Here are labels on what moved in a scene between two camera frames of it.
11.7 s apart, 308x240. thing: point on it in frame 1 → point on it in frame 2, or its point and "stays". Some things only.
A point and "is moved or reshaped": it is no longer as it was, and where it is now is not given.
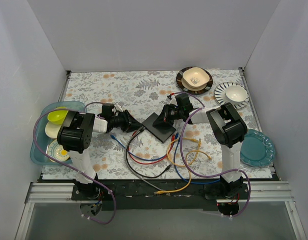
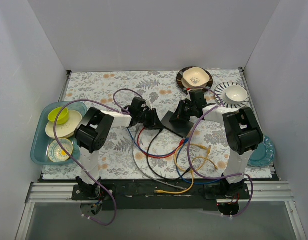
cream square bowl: [196, 77] stays
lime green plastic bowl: [57, 117] stays
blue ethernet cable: [136, 155] → [154, 155]
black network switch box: [161, 130] is moved or reshaped
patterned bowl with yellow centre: [55, 150] stays
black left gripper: [127, 120] → [150, 119]
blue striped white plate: [220, 95] stays
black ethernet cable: [165, 170] → [184, 173]
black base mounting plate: [181, 194] stays
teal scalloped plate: [257, 149] stays
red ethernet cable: [150, 163] → [155, 156]
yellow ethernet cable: [193, 139] → [209, 151]
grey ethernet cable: [131, 173] → [143, 171]
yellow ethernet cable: [186, 164] → [158, 191]
